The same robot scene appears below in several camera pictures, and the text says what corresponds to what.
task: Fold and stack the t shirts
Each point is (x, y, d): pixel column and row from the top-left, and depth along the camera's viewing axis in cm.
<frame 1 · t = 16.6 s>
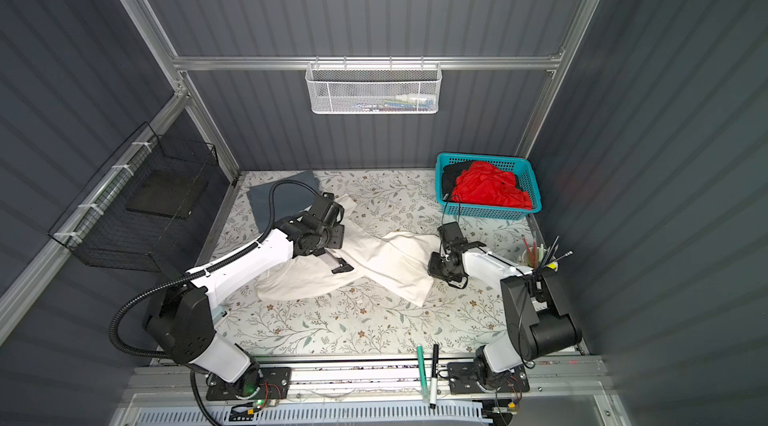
left hand: (331, 231, 87), fingers open
right hand: (437, 272, 92), fingers closed
folded grey-blue t-shirt: (282, 198, 110), point 3 cm above the table
white t-shirt: (399, 263, 96), on the table
teal plastic basket: (474, 211, 114), on the table
red t-shirt: (485, 183, 110), point 7 cm above the table
black t-shirt: (450, 175, 117), point 4 cm above the table
white pen cup: (539, 257, 88), point 10 cm above the table

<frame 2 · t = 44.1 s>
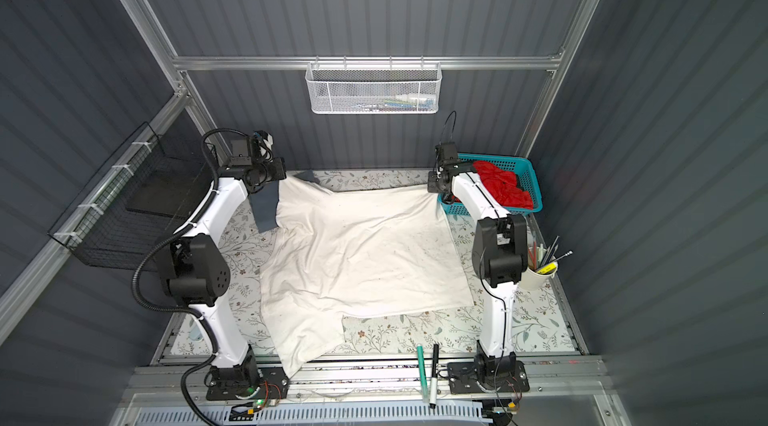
left hand: (278, 166, 93), fingers closed
right hand: (442, 184, 100), fingers closed
white t-shirt: (335, 254, 98), on the table
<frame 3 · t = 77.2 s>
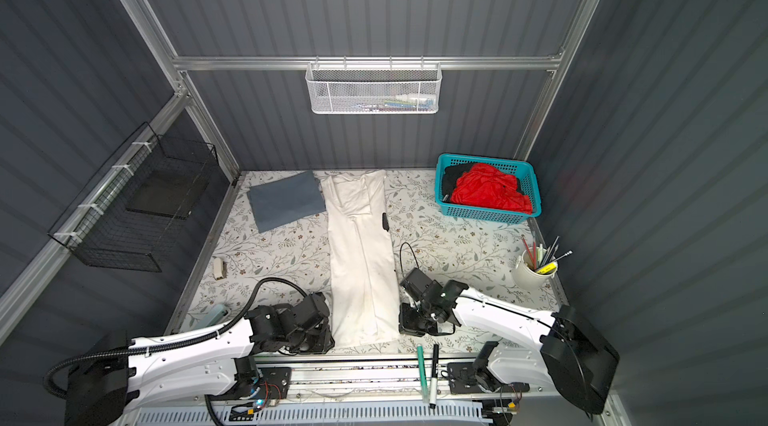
left hand: (334, 347, 78), fingers open
right hand: (400, 333, 79), fingers closed
white t-shirt: (363, 280, 93), on the table
small beige eraser block: (218, 268, 93), point 3 cm above the table
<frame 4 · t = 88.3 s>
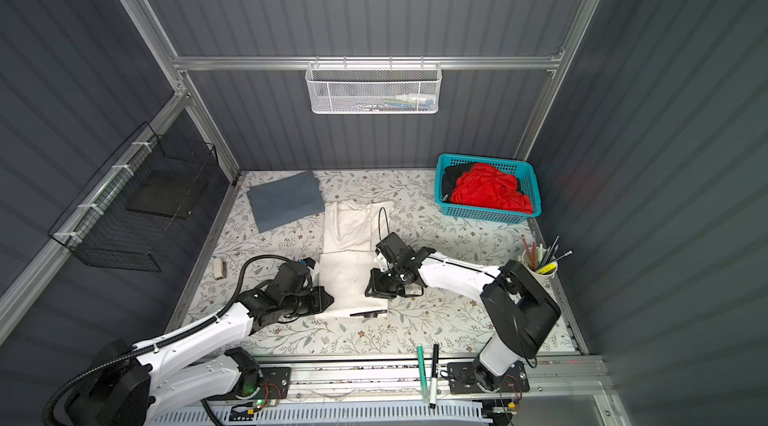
left hand: (334, 300, 83), fingers closed
right hand: (369, 296, 83), fingers open
white t-shirt: (350, 232, 104), on the table
